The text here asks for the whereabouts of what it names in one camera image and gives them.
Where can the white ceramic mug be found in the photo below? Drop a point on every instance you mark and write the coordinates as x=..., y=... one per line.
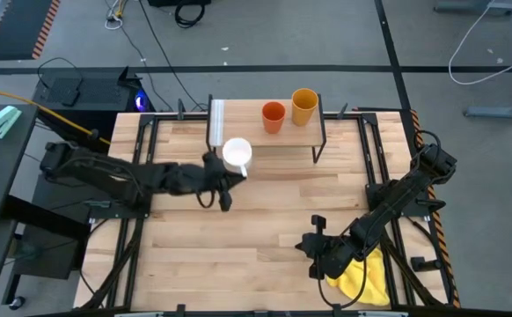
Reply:
x=237, y=152

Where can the yellow plastic cup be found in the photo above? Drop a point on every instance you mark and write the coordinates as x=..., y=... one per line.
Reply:
x=304, y=105

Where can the grey table foot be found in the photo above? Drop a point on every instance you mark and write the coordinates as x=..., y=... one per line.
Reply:
x=476, y=6
x=498, y=112

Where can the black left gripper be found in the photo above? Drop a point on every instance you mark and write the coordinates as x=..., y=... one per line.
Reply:
x=194, y=178

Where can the orange black hazard tape strip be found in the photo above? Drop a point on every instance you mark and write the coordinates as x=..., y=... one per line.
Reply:
x=438, y=229

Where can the yellow cloth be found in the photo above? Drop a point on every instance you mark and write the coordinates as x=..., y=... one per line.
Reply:
x=370, y=286

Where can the black mat with striped edge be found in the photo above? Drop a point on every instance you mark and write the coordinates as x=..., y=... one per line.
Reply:
x=14, y=31

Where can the black computer case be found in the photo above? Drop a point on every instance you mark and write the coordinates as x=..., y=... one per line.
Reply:
x=93, y=90

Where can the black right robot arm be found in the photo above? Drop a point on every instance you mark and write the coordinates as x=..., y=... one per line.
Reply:
x=397, y=198

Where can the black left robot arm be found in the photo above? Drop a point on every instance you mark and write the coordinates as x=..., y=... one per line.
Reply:
x=106, y=174

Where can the black aluminium table frame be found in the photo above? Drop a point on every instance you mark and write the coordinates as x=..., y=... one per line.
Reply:
x=148, y=145

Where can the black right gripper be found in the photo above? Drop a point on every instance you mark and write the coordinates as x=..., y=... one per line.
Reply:
x=331, y=255

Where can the black desk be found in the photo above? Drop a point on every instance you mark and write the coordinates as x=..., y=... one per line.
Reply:
x=1, y=176

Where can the mint green stapler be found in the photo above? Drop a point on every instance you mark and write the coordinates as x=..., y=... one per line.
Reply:
x=3, y=121

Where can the wooden shelf with black legs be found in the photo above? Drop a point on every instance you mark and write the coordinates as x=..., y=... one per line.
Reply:
x=243, y=119

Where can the orange plastic cup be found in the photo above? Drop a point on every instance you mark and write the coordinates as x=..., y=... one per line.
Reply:
x=273, y=116

